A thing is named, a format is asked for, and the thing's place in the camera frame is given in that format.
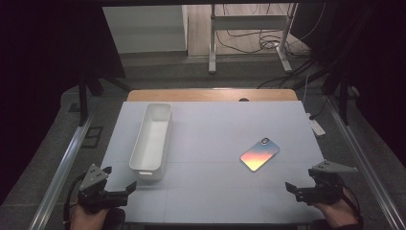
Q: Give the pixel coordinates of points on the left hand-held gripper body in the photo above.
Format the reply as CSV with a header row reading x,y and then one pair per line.
x,y
95,191

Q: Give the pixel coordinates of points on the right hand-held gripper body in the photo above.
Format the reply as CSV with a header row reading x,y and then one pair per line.
x,y
322,188

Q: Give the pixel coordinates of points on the sunset gradient phone case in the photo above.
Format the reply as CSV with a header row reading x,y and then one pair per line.
x,y
260,155

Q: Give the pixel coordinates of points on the person's right hand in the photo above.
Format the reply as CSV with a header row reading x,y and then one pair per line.
x,y
338,212

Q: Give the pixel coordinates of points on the person's left hand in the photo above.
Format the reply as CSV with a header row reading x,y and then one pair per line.
x,y
86,220

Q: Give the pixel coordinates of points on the black floor socket plate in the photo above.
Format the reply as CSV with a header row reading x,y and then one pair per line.
x,y
92,136

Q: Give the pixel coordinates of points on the white power strip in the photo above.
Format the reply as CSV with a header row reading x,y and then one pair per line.
x,y
316,126

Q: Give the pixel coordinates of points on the white plastic storage bin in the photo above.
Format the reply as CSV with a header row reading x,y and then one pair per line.
x,y
151,140

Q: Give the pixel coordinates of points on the black stand leg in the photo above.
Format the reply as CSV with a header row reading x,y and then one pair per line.
x,y
344,102
83,102

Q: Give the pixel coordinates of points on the white table mat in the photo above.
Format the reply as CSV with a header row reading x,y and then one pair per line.
x,y
207,191

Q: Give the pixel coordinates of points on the dark round table grommet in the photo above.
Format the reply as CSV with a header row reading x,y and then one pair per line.
x,y
244,99

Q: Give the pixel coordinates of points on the wooden table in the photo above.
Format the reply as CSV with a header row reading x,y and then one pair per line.
x,y
207,95

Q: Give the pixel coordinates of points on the black curtain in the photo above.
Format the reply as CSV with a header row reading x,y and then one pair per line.
x,y
376,64
48,64

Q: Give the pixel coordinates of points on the white cabinet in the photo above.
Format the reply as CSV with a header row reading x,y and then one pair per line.
x,y
143,28

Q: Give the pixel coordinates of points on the aluminium rail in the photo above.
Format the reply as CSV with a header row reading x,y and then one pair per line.
x,y
367,166
63,166

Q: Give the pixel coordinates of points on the grey metal desk frame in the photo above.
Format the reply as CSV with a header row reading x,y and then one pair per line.
x,y
249,22

